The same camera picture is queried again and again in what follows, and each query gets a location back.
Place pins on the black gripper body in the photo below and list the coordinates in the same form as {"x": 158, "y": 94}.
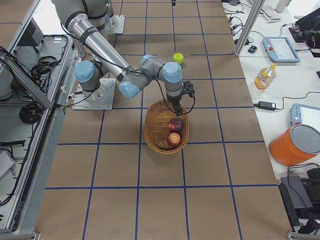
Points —
{"x": 174, "y": 100}

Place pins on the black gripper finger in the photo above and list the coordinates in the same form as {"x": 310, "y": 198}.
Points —
{"x": 178, "y": 110}

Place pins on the dark red apple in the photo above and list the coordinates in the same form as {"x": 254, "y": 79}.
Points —
{"x": 175, "y": 125}

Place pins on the green apple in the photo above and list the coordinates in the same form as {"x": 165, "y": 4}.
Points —
{"x": 178, "y": 58}

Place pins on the woven wicker basket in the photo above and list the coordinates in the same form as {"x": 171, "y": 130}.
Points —
{"x": 156, "y": 129}

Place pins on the black power adapter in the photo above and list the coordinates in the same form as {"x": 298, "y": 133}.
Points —
{"x": 269, "y": 106}

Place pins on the dark blue small pouch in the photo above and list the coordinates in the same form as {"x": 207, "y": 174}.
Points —
{"x": 252, "y": 49}

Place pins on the yellow juice bottle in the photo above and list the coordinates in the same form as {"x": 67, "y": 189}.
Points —
{"x": 265, "y": 77}

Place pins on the far blue teach pendant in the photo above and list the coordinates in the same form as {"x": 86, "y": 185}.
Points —
{"x": 280, "y": 50}

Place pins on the blue teach pendant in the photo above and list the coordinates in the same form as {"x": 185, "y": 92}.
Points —
{"x": 280, "y": 50}
{"x": 305, "y": 115}

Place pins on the orange cylindrical container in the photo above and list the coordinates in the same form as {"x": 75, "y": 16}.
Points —
{"x": 296, "y": 145}

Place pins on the near blue teach pendant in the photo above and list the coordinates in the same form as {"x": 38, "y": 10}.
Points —
{"x": 305, "y": 115}

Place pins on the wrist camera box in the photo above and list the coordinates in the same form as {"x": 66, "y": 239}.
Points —
{"x": 188, "y": 89}

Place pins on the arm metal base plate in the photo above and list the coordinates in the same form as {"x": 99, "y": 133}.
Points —
{"x": 101, "y": 99}
{"x": 120, "y": 28}

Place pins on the aluminium side frame post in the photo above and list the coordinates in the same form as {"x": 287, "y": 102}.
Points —
{"x": 250, "y": 21}

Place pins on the grey equipment rack frame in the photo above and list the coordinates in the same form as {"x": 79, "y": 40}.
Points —
{"x": 35, "y": 76}

